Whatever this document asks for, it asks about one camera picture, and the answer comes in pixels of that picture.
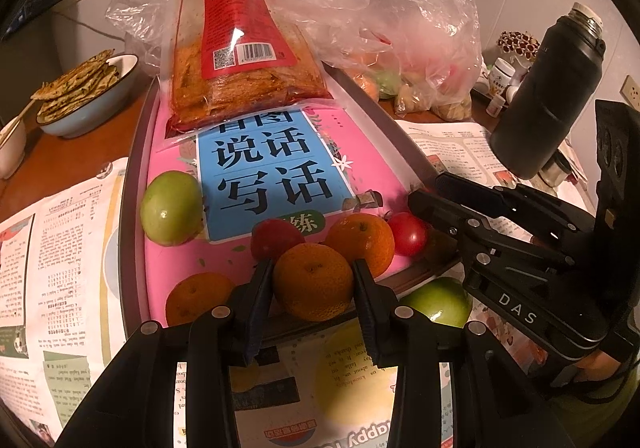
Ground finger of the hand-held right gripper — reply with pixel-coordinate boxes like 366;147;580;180
407;189;576;279
435;171;596;234

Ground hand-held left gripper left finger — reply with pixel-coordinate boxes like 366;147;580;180
55;257;277;448

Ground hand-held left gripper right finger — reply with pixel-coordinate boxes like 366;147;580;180
352;258;566;448

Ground red tomato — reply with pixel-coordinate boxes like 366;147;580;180
250;218;306;261
387;212;429;257

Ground person's right forearm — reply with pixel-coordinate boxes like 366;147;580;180
550;368;640;409

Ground bag of small yellow fruits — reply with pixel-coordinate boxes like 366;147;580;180
395;78;473;121

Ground person's right hand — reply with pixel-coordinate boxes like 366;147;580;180
575;352;628;375

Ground small glass jar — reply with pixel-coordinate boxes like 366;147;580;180
540;155;573;186

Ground large green fruit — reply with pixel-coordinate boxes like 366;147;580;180
399;277;473;329

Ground cartoon story newspaper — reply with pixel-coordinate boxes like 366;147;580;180
395;121;591;209

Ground colourful headline newspaper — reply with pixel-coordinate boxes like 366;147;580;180
172;313;481;448

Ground black thermos bottle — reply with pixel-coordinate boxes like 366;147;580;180
489;2;607;181

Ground white medicine bottle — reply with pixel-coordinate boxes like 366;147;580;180
487;57;516;96

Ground small green fruit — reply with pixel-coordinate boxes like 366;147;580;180
140;171;205;246

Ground pink book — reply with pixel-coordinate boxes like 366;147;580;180
145;106;416;324

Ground bagged green fruit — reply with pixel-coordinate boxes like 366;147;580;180
372;70;401;96

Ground bagged orange mandarin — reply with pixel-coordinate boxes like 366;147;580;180
350;68;381;102

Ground text column newspaper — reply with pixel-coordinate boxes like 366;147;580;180
0;157;130;448

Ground clear plastic bag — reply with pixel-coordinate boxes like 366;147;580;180
105;0;483;121

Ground light blue bowl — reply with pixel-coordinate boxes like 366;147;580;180
36;53;140;139

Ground red snack packet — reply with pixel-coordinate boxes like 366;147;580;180
160;0;341;139

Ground flatbread stack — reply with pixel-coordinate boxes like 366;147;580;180
31;50;121;124

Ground small white bowl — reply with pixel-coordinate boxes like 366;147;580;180
0;117;27;180

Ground wooden chopsticks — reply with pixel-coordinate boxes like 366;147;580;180
0;101;41;149

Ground wall socket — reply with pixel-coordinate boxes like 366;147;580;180
620;76;640;112

